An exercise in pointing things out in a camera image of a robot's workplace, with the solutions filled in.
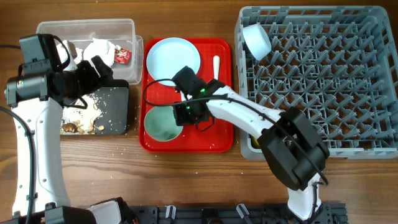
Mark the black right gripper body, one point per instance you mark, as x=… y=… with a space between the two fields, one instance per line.
x=186 y=114

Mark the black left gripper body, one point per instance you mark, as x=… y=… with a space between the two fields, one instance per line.
x=84 y=80

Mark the mint green bowl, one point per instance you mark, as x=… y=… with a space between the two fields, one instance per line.
x=160 y=124

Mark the rice and food leftovers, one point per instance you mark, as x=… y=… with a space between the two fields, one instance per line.
x=82 y=121

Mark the white plastic spoon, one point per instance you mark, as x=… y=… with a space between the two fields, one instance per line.
x=216 y=67

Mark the light blue plate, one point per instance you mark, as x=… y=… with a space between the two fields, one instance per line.
x=168 y=56

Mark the red snack wrapper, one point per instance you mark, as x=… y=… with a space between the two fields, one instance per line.
x=122 y=55

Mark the yellow plastic cup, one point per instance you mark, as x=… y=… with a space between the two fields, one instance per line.
x=254 y=143

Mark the light blue food bowl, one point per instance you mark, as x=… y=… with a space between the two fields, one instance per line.
x=257 y=41

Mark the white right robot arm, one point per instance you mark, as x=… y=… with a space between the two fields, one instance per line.
x=294 y=151

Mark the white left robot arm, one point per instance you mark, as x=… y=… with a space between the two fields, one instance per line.
x=35 y=99

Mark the black waste tray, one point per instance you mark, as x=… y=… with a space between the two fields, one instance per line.
x=115 y=105

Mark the clear plastic waste bin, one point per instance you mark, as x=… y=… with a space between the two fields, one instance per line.
x=119 y=32

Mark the grey dishwasher rack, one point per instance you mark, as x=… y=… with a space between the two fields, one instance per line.
x=338 y=64

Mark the red serving tray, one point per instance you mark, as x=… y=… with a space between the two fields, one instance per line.
x=210 y=137

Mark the large crumpled white napkin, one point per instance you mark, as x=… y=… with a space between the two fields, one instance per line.
x=102 y=48

